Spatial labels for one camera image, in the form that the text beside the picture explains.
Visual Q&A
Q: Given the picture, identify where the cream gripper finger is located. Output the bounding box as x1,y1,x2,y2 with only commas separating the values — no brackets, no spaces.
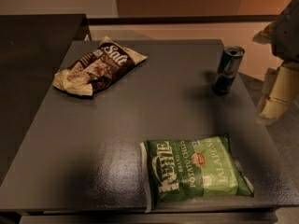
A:
252,22,276,44
256,61,299,125

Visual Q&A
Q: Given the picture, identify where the redbull can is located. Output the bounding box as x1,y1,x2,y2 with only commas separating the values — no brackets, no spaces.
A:
212,46,245,95

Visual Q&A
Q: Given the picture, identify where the green jalapeno chip bag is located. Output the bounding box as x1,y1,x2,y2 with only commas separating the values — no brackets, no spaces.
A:
140,133,254,212

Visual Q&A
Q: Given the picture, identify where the brown salt chip bag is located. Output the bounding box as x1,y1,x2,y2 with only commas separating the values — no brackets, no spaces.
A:
53,36,147,96

